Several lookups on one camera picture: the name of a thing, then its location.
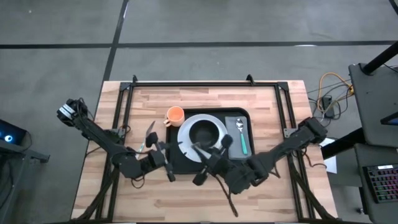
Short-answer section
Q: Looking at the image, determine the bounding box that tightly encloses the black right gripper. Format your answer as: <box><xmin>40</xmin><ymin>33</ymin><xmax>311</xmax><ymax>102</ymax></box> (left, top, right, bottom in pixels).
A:
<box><xmin>192</xmin><ymin>134</ymin><xmax>234</xmax><ymax>187</ymax></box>

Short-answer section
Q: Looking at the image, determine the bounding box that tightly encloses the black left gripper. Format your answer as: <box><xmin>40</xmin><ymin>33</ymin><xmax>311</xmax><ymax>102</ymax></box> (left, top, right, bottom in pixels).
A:
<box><xmin>145</xmin><ymin>131</ymin><xmax>176</xmax><ymax>183</ymax></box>

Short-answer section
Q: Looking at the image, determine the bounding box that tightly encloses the white round plate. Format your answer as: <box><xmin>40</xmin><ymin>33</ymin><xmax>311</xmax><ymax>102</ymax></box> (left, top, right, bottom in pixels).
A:
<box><xmin>177</xmin><ymin>113</ymin><xmax>230</xmax><ymax>164</ymax></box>

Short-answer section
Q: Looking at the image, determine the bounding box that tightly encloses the black bowl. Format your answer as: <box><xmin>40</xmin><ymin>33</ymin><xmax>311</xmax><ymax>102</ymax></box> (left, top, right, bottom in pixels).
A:
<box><xmin>188</xmin><ymin>119</ymin><xmax>221</xmax><ymax>149</ymax></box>

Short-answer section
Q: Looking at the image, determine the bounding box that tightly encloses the spoon with teal handle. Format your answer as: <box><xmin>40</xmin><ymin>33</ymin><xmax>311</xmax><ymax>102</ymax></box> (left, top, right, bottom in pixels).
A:
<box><xmin>235</xmin><ymin>118</ymin><xmax>249</xmax><ymax>156</ymax></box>

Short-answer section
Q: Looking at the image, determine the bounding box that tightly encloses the grey napkin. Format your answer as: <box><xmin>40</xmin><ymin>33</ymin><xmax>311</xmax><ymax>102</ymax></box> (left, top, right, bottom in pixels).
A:
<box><xmin>224</xmin><ymin>116</ymin><xmax>253</xmax><ymax>161</ymax></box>

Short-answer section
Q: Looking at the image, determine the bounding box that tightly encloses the black rectangular tray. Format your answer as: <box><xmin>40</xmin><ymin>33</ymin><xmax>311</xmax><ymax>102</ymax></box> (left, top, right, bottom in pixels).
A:
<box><xmin>165</xmin><ymin>107</ymin><xmax>256</xmax><ymax>175</ymax></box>

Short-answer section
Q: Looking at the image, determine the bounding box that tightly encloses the orange mug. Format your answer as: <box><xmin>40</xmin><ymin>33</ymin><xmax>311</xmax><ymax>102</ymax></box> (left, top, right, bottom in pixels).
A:
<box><xmin>163</xmin><ymin>105</ymin><xmax>186</xmax><ymax>128</ymax></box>

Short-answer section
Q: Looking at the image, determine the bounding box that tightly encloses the white paper sheet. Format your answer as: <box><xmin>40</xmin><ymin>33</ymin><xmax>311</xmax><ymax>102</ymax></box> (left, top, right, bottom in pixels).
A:
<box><xmin>320</xmin><ymin>138</ymin><xmax>338</xmax><ymax>174</ymax></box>

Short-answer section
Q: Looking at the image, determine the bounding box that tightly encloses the black power adapter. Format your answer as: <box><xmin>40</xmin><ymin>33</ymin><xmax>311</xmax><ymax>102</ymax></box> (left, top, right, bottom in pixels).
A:
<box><xmin>322</xmin><ymin>95</ymin><xmax>336</xmax><ymax>119</ymax></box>

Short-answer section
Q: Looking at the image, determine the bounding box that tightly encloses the black stand leg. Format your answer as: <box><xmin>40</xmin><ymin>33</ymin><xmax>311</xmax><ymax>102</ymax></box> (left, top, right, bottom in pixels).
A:
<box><xmin>320</xmin><ymin>127</ymin><xmax>368</xmax><ymax>160</ymax></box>

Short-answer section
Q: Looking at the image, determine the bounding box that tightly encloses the black equipment stand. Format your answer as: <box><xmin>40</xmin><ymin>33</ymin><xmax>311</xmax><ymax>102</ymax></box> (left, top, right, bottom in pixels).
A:
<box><xmin>0</xmin><ymin>141</ymin><xmax>50</xmax><ymax>164</ymax></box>

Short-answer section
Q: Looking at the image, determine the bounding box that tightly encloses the black box with blue light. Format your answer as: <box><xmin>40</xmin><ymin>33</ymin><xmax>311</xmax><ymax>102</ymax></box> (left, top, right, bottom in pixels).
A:
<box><xmin>0</xmin><ymin>119</ymin><xmax>28</xmax><ymax>146</ymax></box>

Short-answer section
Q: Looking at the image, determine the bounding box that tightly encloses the black keyboard desk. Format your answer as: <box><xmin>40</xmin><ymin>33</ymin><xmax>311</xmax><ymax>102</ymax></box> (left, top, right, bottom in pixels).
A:
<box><xmin>353</xmin><ymin>143</ymin><xmax>398</xmax><ymax>224</ymax></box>

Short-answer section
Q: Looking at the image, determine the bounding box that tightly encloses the keyboard with rainbow backlight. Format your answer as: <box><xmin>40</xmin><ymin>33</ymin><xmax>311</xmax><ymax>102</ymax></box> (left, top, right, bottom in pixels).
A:
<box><xmin>363</xmin><ymin>164</ymin><xmax>398</xmax><ymax>204</ymax></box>

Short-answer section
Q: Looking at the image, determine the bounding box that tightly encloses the black pole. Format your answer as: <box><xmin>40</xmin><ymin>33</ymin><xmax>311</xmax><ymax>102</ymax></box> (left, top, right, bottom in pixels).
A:
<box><xmin>362</xmin><ymin>41</ymin><xmax>398</xmax><ymax>75</ymax></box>

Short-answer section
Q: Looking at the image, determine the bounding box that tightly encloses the knife with teal patterned handle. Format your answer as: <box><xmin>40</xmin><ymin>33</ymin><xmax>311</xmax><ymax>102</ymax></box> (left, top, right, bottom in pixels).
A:
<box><xmin>136</xmin><ymin>120</ymin><xmax>156</xmax><ymax>155</ymax></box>

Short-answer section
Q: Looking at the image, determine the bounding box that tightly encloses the black braided cable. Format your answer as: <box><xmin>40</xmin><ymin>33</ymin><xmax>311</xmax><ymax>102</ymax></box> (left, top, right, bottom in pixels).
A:
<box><xmin>213</xmin><ymin>172</ymin><xmax>239</xmax><ymax>218</ymax></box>

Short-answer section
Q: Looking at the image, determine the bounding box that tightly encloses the black aluminium table frame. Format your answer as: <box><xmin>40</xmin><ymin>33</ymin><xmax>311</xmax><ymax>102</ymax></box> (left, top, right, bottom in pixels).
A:
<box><xmin>93</xmin><ymin>74</ymin><xmax>335</xmax><ymax>223</ymax></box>

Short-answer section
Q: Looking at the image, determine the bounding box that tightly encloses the yellow cable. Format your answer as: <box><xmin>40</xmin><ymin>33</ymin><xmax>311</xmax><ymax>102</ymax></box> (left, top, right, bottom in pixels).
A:
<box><xmin>317</xmin><ymin>72</ymin><xmax>354</xmax><ymax>110</ymax></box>

